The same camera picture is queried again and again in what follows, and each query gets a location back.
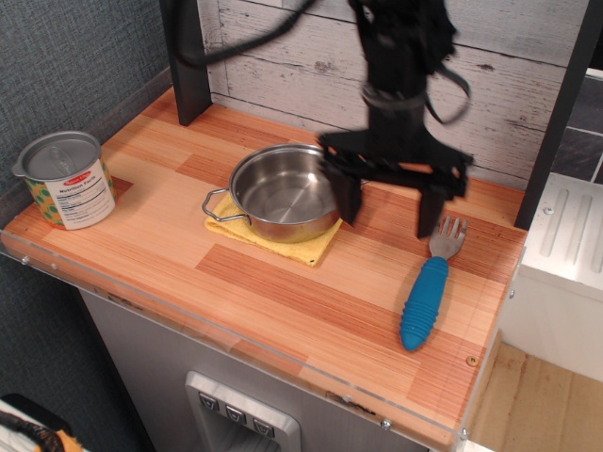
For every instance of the clear acrylic edge guard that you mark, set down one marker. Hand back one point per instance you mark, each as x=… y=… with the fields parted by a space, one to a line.
x=333 y=329

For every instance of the yellow folded cloth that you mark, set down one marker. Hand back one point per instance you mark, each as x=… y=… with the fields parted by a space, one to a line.
x=282 y=245

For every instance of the orange sponge piece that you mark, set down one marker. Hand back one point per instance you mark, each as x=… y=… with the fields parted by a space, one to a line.
x=69 y=443

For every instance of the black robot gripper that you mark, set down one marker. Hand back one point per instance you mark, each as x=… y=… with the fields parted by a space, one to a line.
x=396 y=148

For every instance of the silver dispenser button panel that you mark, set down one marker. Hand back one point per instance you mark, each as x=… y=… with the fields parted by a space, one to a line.
x=240 y=416

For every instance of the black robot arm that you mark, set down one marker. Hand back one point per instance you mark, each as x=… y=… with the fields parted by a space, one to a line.
x=404 y=42

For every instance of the toy food can container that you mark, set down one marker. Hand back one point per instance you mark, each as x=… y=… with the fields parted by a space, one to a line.
x=68 y=179

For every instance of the blue handled metal fork spatula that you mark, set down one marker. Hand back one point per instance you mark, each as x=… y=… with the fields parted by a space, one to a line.
x=422 y=308

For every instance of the white toy sink unit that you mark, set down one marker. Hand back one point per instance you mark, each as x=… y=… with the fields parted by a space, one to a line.
x=554 y=307

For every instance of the grey toy fridge cabinet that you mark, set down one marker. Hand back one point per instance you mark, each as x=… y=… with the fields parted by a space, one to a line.
x=154 y=360

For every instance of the dark right shelf post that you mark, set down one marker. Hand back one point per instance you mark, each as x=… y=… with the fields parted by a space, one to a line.
x=577 y=67

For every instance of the white frame bottom left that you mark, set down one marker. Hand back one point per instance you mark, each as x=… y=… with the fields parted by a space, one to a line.
x=11 y=440

